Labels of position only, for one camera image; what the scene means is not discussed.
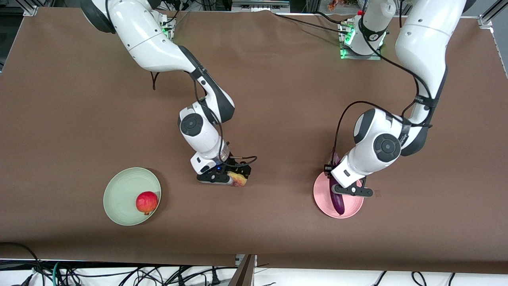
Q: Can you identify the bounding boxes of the short black table cable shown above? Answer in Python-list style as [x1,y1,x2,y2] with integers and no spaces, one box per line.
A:
[316,11,346,25]

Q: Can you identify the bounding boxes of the pink round plate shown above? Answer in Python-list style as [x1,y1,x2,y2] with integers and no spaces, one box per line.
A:
[313,171,365,219]

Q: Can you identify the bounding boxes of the whole red pomegranate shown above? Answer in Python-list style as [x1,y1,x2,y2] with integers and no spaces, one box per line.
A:
[136,191,158,215]

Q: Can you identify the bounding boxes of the long black table cable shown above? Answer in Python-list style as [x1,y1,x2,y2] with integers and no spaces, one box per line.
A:
[276,13,350,35]

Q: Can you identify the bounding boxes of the grey metal box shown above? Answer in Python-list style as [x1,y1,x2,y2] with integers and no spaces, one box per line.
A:
[231,0,291,12]

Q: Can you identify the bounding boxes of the black looping floor cable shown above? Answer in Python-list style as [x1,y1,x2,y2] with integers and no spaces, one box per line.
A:
[0,242,42,286]

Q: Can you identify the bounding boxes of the brown table cover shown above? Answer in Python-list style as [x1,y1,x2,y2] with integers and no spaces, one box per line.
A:
[0,7,508,274]

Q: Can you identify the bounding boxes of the metal camera stand post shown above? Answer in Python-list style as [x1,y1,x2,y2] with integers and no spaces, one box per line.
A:
[228,254,258,286]

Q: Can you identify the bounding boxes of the aluminium frame rail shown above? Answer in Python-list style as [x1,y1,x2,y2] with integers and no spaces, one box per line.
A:
[478,0,508,44]

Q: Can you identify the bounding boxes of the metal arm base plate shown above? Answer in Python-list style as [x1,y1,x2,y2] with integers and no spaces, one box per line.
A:
[159,16,175,41]
[339,22,382,60]

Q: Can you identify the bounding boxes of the green round plate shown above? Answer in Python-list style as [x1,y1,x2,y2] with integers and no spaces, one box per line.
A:
[103,167,162,226]

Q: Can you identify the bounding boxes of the purple eggplant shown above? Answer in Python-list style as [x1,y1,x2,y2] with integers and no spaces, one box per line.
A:
[330,152,346,216]

